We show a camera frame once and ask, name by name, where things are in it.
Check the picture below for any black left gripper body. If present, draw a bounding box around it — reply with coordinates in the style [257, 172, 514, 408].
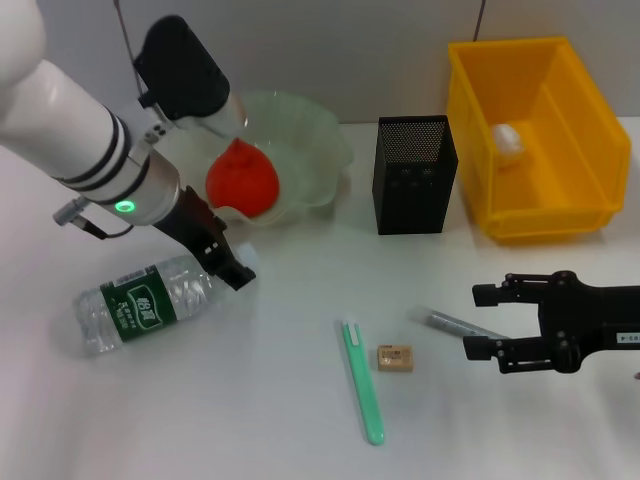
[154, 187, 231, 274]

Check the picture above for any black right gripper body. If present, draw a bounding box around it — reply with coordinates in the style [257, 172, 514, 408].
[537, 270, 640, 375]

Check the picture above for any orange fruit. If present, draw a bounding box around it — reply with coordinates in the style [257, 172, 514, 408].
[205, 138, 282, 219]

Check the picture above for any clear water bottle green label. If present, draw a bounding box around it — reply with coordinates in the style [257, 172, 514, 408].
[72, 241, 261, 358]

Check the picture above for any white paper ball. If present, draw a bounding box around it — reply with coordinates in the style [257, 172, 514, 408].
[491, 122, 527, 169]

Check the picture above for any grey marker pen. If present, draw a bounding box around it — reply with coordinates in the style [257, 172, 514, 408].
[407, 305, 511, 342]

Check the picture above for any tan eraser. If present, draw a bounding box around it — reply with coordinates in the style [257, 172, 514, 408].
[376, 343, 416, 374]

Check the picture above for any black mesh pen holder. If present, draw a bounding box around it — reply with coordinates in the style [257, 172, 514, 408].
[372, 115, 460, 236]

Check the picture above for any translucent green fruit bowl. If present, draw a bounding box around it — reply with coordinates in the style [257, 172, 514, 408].
[164, 89, 357, 229]

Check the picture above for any green toothbrush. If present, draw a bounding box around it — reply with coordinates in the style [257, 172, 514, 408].
[334, 314, 387, 447]

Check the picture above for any yellow plastic bin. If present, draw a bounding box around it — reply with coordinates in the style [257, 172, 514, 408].
[446, 35, 633, 246]

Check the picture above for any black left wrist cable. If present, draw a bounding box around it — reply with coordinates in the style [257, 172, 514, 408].
[52, 196, 137, 240]

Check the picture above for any black left wrist camera housing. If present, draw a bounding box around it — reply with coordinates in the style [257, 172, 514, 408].
[132, 14, 249, 144]

